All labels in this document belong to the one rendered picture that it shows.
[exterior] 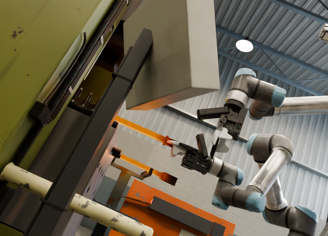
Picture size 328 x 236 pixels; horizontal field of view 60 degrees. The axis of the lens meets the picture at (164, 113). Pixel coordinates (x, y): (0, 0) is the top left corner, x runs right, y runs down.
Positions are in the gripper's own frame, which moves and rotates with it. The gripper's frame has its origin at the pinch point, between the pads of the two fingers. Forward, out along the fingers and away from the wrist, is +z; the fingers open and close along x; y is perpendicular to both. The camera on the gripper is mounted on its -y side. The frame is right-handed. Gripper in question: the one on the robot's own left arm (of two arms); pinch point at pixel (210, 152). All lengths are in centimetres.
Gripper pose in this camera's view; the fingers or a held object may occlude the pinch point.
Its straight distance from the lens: 99.9
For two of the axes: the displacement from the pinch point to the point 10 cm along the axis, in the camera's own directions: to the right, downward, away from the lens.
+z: -4.0, 8.4, -3.7
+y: 9.1, 3.1, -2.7
